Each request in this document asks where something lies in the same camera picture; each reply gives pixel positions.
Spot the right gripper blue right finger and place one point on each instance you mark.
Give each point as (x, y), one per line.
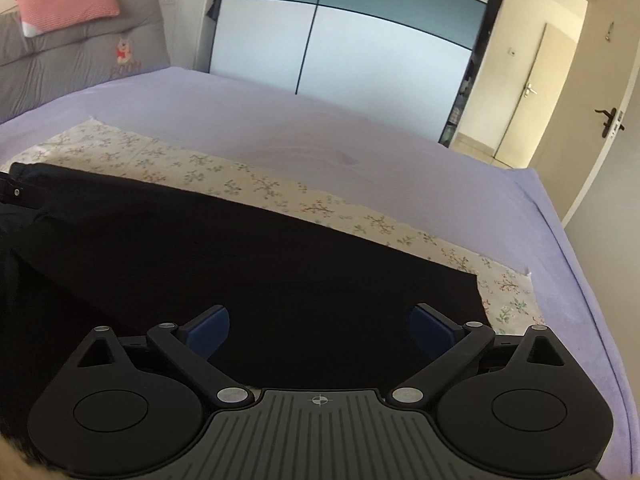
(433, 332)

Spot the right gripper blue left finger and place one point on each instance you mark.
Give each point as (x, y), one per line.
(204, 334)

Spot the black pants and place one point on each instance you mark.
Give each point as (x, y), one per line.
(99, 273)

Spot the open cream bedroom door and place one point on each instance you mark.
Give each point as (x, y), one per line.
(602, 75)

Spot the floral patterned cloth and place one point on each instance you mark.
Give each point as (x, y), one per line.
(507, 296)

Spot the lavender bed sheet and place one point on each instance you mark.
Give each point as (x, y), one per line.
(505, 215)

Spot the far cream hallway door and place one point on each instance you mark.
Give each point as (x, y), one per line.
(540, 93)

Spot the white and teal wardrobe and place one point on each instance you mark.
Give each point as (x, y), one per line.
(399, 62)

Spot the grey padded headboard cushion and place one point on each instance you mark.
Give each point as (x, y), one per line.
(36, 71)

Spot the pink checkered pillow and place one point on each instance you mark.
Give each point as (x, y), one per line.
(39, 17)

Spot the black door handle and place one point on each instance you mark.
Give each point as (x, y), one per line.
(610, 120)

